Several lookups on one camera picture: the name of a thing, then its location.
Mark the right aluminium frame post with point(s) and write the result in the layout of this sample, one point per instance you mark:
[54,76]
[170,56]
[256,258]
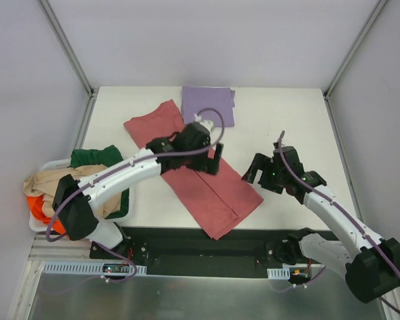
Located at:
[363,33]

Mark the left white cable duct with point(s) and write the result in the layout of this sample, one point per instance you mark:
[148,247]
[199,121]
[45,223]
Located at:
[93,268]

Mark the orange t shirt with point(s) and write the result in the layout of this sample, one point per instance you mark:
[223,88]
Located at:
[36,213]

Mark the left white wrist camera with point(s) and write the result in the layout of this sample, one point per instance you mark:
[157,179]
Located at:
[205,125]

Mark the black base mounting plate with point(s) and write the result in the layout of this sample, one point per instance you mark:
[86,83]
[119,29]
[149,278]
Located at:
[242,253]

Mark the pink t shirt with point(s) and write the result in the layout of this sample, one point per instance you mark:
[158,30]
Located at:
[219,202]

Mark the beige t shirt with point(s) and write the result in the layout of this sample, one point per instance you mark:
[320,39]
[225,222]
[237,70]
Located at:
[44,183]

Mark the white cable duct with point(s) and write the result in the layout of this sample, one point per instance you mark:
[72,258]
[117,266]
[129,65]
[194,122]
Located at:
[279,273]
[93,268]

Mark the folded purple t shirt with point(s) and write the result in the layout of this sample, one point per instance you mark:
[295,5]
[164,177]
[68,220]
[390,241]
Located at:
[195,99]

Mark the aluminium frame post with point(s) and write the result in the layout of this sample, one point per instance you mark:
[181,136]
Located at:
[363,33]
[66,46]

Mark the right white cable duct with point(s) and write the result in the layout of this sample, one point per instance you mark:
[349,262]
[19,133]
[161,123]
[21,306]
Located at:
[279,273]

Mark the white laundry basket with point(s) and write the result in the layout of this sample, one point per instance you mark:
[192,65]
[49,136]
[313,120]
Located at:
[64,163]

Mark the left aluminium frame post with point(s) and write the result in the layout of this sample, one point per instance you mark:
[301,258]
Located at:
[66,46]

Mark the green t shirt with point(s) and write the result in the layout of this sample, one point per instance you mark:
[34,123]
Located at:
[108,157]

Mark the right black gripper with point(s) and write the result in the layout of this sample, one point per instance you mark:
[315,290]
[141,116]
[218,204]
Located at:
[264,171]

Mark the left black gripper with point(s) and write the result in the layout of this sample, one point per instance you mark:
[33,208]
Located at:
[206,163]

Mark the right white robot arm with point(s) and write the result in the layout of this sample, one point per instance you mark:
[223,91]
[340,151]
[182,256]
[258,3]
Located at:
[369,264]

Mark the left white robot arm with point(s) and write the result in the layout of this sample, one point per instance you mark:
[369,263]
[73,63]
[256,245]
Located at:
[76,200]

